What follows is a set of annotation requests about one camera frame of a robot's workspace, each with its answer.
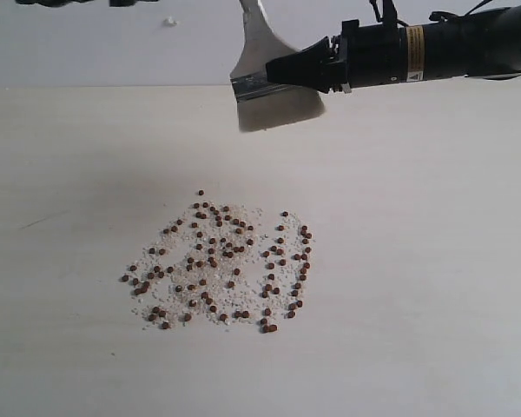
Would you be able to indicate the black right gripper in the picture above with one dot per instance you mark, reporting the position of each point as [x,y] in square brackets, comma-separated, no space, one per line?
[364,56]

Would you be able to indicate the small white wall plug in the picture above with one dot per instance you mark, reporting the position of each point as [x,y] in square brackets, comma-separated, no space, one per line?
[170,22]

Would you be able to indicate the wooden paint brush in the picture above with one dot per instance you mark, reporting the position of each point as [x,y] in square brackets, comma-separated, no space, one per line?
[262,105]

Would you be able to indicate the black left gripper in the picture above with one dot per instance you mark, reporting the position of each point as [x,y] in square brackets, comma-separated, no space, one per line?
[64,3]

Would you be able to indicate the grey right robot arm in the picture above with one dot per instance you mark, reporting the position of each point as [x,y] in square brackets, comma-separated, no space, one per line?
[484,45]

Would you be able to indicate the brown beans and white crumbs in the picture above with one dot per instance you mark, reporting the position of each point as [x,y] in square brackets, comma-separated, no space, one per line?
[224,262]

